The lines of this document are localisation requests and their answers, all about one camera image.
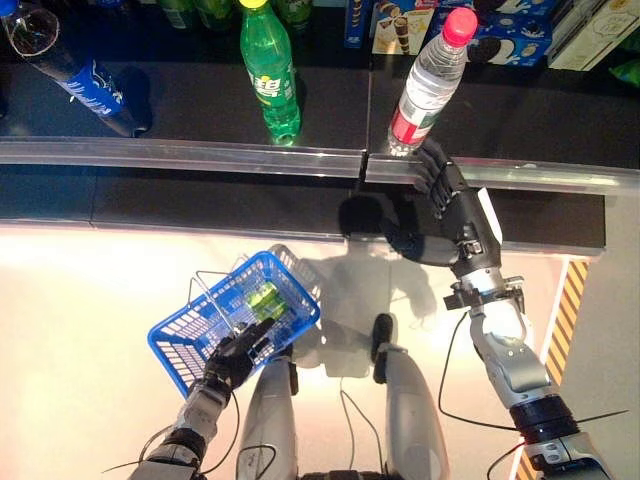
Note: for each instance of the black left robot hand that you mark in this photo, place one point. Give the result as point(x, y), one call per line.
point(232, 362)

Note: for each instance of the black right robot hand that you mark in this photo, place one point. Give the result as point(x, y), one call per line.
point(465, 225)

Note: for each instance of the blue plastic shopping basket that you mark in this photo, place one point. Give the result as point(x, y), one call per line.
point(175, 350)

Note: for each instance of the small water bottle red cap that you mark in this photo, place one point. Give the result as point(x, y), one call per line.
point(430, 75)

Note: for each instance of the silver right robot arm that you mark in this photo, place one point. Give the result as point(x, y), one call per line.
point(520, 365)

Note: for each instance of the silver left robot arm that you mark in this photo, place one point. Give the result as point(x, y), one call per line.
point(195, 415)

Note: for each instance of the grey left robot leg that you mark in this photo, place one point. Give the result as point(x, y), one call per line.
point(270, 415)

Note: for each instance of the grey robot leg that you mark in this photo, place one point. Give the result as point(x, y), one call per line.
point(270, 415)
point(410, 400)

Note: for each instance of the black plinth shelf board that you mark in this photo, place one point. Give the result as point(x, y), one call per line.
point(200, 200)

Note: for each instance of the grey right robot leg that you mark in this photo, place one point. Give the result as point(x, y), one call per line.
point(410, 400)

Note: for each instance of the ice cream cone box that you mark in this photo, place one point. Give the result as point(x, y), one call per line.
point(400, 30)

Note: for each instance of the green chips bag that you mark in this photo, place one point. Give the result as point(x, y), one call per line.
point(627, 72)

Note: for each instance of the narrow blue cookie box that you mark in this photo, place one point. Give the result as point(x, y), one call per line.
point(357, 25)

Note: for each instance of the white carton box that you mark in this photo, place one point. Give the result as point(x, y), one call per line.
point(590, 35)

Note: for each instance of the green Sprite bottle yellow cap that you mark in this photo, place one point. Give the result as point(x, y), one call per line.
point(272, 85)

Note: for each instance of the cola bottle blue label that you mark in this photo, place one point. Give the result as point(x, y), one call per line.
point(95, 90)

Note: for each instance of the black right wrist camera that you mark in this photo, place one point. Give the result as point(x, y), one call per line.
point(457, 300)

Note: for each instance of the black shelf board clear rail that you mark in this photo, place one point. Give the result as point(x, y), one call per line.
point(200, 100)

